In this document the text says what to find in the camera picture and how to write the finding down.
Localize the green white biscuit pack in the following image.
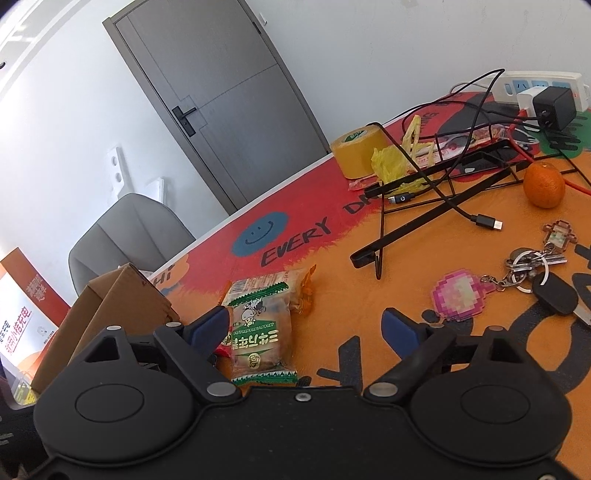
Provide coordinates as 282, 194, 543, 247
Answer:
225, 294, 297, 386

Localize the orange cracker pack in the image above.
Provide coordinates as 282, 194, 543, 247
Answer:
221, 265, 318, 315

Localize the red candy bar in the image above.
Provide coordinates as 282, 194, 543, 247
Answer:
214, 344, 232, 359

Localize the clear plastic fruit container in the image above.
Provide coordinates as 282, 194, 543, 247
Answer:
11, 377, 38, 406

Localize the brown cardboard box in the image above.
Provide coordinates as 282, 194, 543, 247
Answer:
31, 264, 179, 394

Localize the black metal stand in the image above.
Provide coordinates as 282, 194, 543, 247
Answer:
351, 139, 526, 279

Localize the grey chair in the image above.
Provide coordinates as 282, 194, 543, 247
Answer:
68, 193, 195, 294

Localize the bunch of keys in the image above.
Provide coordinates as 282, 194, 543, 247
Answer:
480, 220, 590, 327

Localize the orange white paper bag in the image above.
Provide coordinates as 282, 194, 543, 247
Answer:
1, 248, 70, 381

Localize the cat cartoon table mat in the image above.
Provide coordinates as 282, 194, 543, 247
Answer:
151, 110, 590, 479

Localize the white perforated panel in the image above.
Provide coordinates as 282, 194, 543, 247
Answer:
107, 147, 126, 201

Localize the yellow plastic wrapper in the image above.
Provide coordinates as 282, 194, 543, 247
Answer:
370, 115, 435, 194

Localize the yellow tape roll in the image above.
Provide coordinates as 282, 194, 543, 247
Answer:
331, 125, 391, 180

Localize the orange mandarin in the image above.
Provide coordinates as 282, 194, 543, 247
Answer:
523, 162, 566, 209

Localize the white power strip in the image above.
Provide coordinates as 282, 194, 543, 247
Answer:
491, 71, 590, 112

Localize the black power adapter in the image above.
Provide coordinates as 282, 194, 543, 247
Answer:
517, 86, 577, 132

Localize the grey door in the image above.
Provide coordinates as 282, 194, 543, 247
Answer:
103, 1, 329, 213

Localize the pink keychain charm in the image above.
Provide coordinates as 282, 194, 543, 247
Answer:
431, 269, 496, 322

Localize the black usb cable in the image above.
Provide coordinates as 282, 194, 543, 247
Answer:
363, 67, 509, 232

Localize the red wire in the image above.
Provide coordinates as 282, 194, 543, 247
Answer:
505, 110, 591, 195

